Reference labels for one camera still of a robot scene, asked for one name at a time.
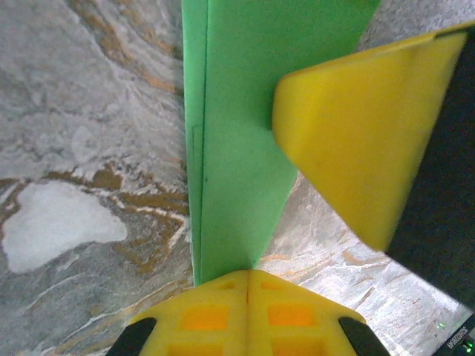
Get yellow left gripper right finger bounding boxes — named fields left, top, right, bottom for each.
left=247, top=269, right=390, bottom=356

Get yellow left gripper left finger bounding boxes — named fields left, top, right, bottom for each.
left=111, top=269, right=249, bottom=356

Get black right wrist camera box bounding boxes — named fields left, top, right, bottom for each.
left=433, top=309, right=475, bottom=356

